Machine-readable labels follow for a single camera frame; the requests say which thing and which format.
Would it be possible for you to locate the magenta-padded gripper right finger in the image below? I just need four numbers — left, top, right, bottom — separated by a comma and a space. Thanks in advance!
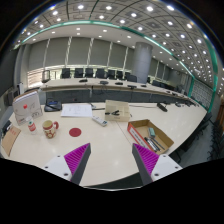
131, 142, 184, 187

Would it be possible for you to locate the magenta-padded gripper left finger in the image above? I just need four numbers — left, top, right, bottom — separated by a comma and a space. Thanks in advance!
43, 142, 92, 186

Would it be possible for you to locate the clear red-capped water bottle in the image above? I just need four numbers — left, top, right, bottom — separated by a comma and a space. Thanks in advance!
25, 115, 38, 136

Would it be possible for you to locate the flat round red coaster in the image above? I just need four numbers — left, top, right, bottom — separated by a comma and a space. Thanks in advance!
68, 127, 83, 138

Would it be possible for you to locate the open brown cardboard box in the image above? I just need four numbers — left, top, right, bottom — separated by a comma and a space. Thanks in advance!
126, 118, 175, 155

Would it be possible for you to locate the red and cream mug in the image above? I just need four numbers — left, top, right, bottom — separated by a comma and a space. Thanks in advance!
42, 119, 60, 140

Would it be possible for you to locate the white remote control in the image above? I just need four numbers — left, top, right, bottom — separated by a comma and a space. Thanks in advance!
91, 115, 108, 128

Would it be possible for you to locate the white printed paper sheet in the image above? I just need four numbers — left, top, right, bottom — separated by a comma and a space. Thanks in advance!
60, 103, 94, 118

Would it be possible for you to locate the black desk microphone unit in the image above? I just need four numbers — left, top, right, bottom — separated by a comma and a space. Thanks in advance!
156, 102, 169, 113

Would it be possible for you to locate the black conference microphone console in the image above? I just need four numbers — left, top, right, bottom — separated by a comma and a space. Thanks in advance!
43, 98, 63, 113

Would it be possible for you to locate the beige desk organizer box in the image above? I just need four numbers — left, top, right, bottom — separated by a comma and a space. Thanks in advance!
104, 99, 131, 122

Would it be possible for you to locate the brown paper envelope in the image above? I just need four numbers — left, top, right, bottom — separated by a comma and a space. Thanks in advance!
0, 125, 22, 158

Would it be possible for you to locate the white cardboard carton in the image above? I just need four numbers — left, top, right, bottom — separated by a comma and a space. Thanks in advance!
12, 90, 44, 127

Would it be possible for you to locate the black pouch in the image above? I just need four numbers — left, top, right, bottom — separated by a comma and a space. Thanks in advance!
1, 119, 13, 136

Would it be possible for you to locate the row of black microphone units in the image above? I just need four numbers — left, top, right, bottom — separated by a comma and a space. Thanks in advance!
78, 78, 148, 90

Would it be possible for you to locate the row of black office chairs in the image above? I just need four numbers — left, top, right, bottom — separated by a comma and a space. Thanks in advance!
60, 67, 138, 83

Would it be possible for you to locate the group of round ceiling lights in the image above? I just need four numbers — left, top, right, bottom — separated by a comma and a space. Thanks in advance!
19, 2, 224, 94

